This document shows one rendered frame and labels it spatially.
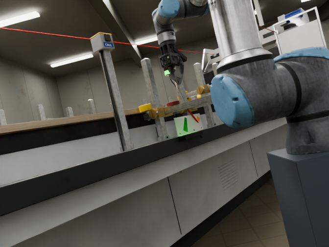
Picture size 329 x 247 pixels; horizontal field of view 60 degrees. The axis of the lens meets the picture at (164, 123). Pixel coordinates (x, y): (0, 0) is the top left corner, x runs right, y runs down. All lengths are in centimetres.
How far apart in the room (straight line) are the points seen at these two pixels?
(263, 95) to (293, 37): 332
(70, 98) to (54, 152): 885
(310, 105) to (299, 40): 320
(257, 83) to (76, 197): 73
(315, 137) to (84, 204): 79
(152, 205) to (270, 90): 108
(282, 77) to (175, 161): 87
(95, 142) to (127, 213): 39
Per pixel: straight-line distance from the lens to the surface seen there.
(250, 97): 72
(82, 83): 1003
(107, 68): 129
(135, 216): 156
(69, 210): 109
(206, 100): 132
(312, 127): 84
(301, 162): 77
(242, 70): 74
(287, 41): 405
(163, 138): 143
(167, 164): 145
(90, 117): 136
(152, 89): 145
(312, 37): 399
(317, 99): 84
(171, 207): 176
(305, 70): 83
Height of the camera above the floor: 75
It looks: 1 degrees up
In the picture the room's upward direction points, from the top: 13 degrees counter-clockwise
